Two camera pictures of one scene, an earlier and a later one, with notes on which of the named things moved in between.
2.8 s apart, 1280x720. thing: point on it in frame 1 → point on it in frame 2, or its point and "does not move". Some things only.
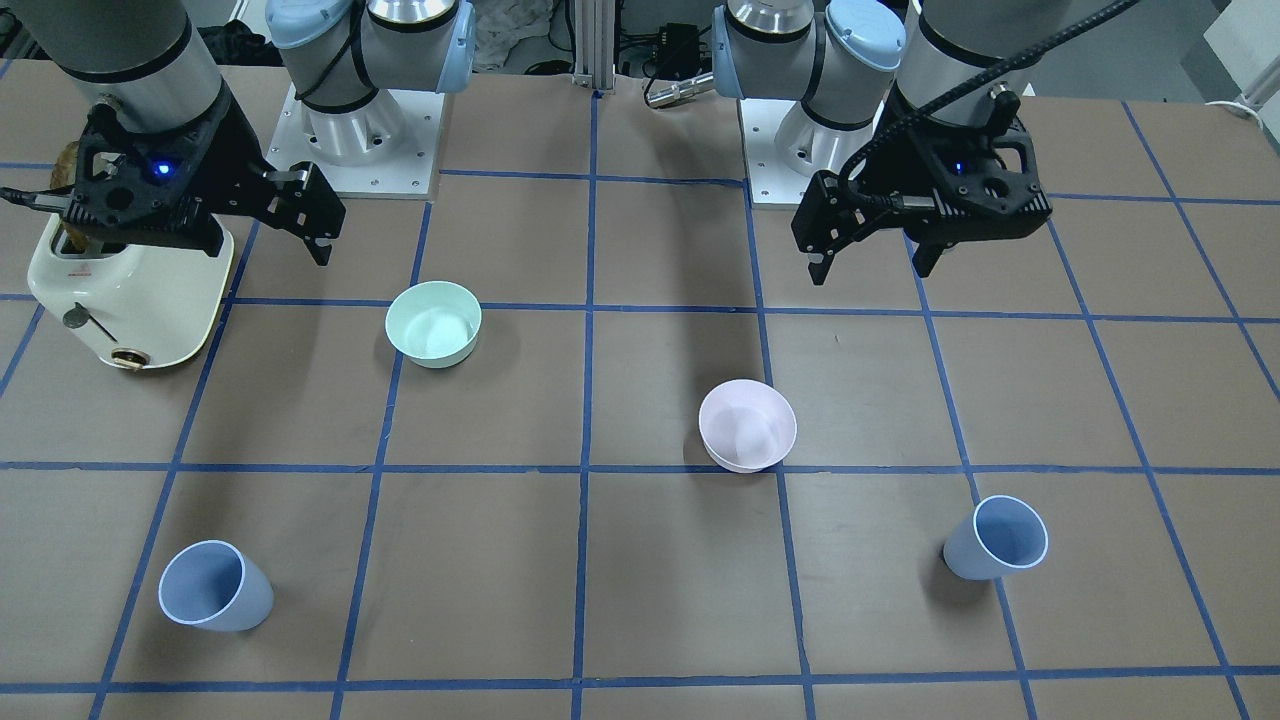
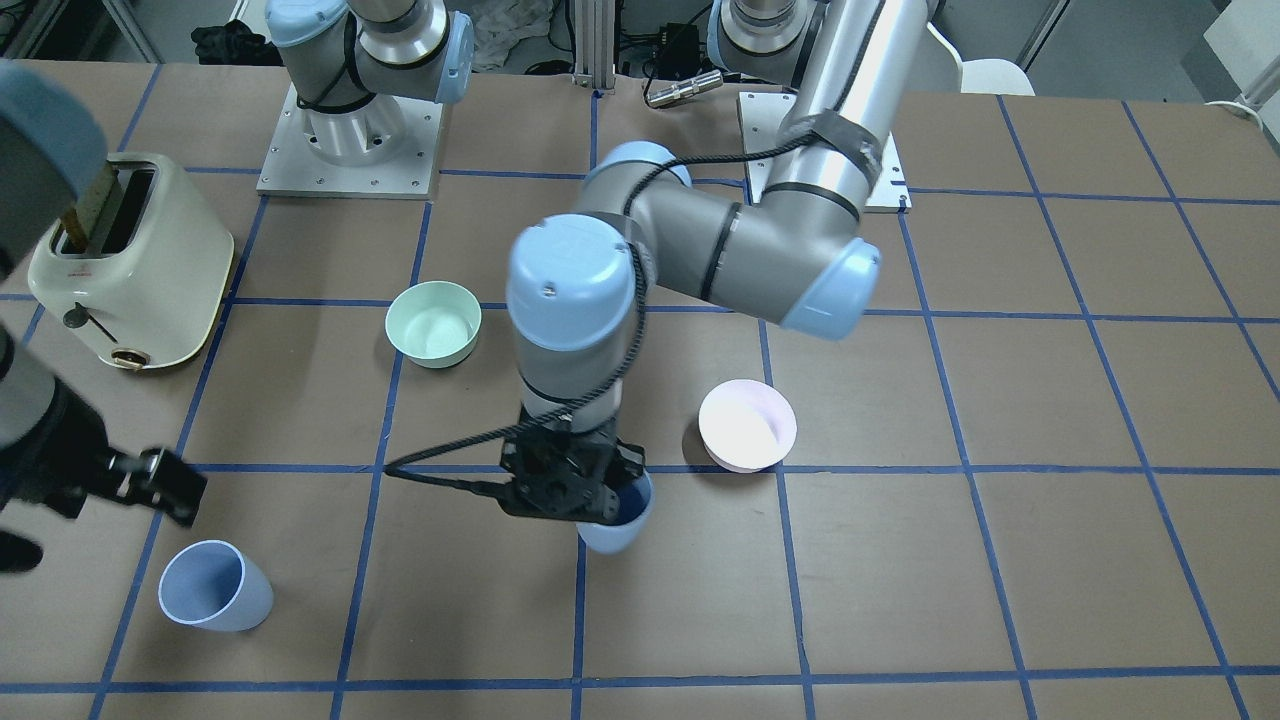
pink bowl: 747,426 does not move
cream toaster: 133,306 does not move
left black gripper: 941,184 → 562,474
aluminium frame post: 595,41 does not move
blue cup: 1003,533 → 636,502
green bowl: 435,323 does not move
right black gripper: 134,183 → 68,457
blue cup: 216,586 does not move
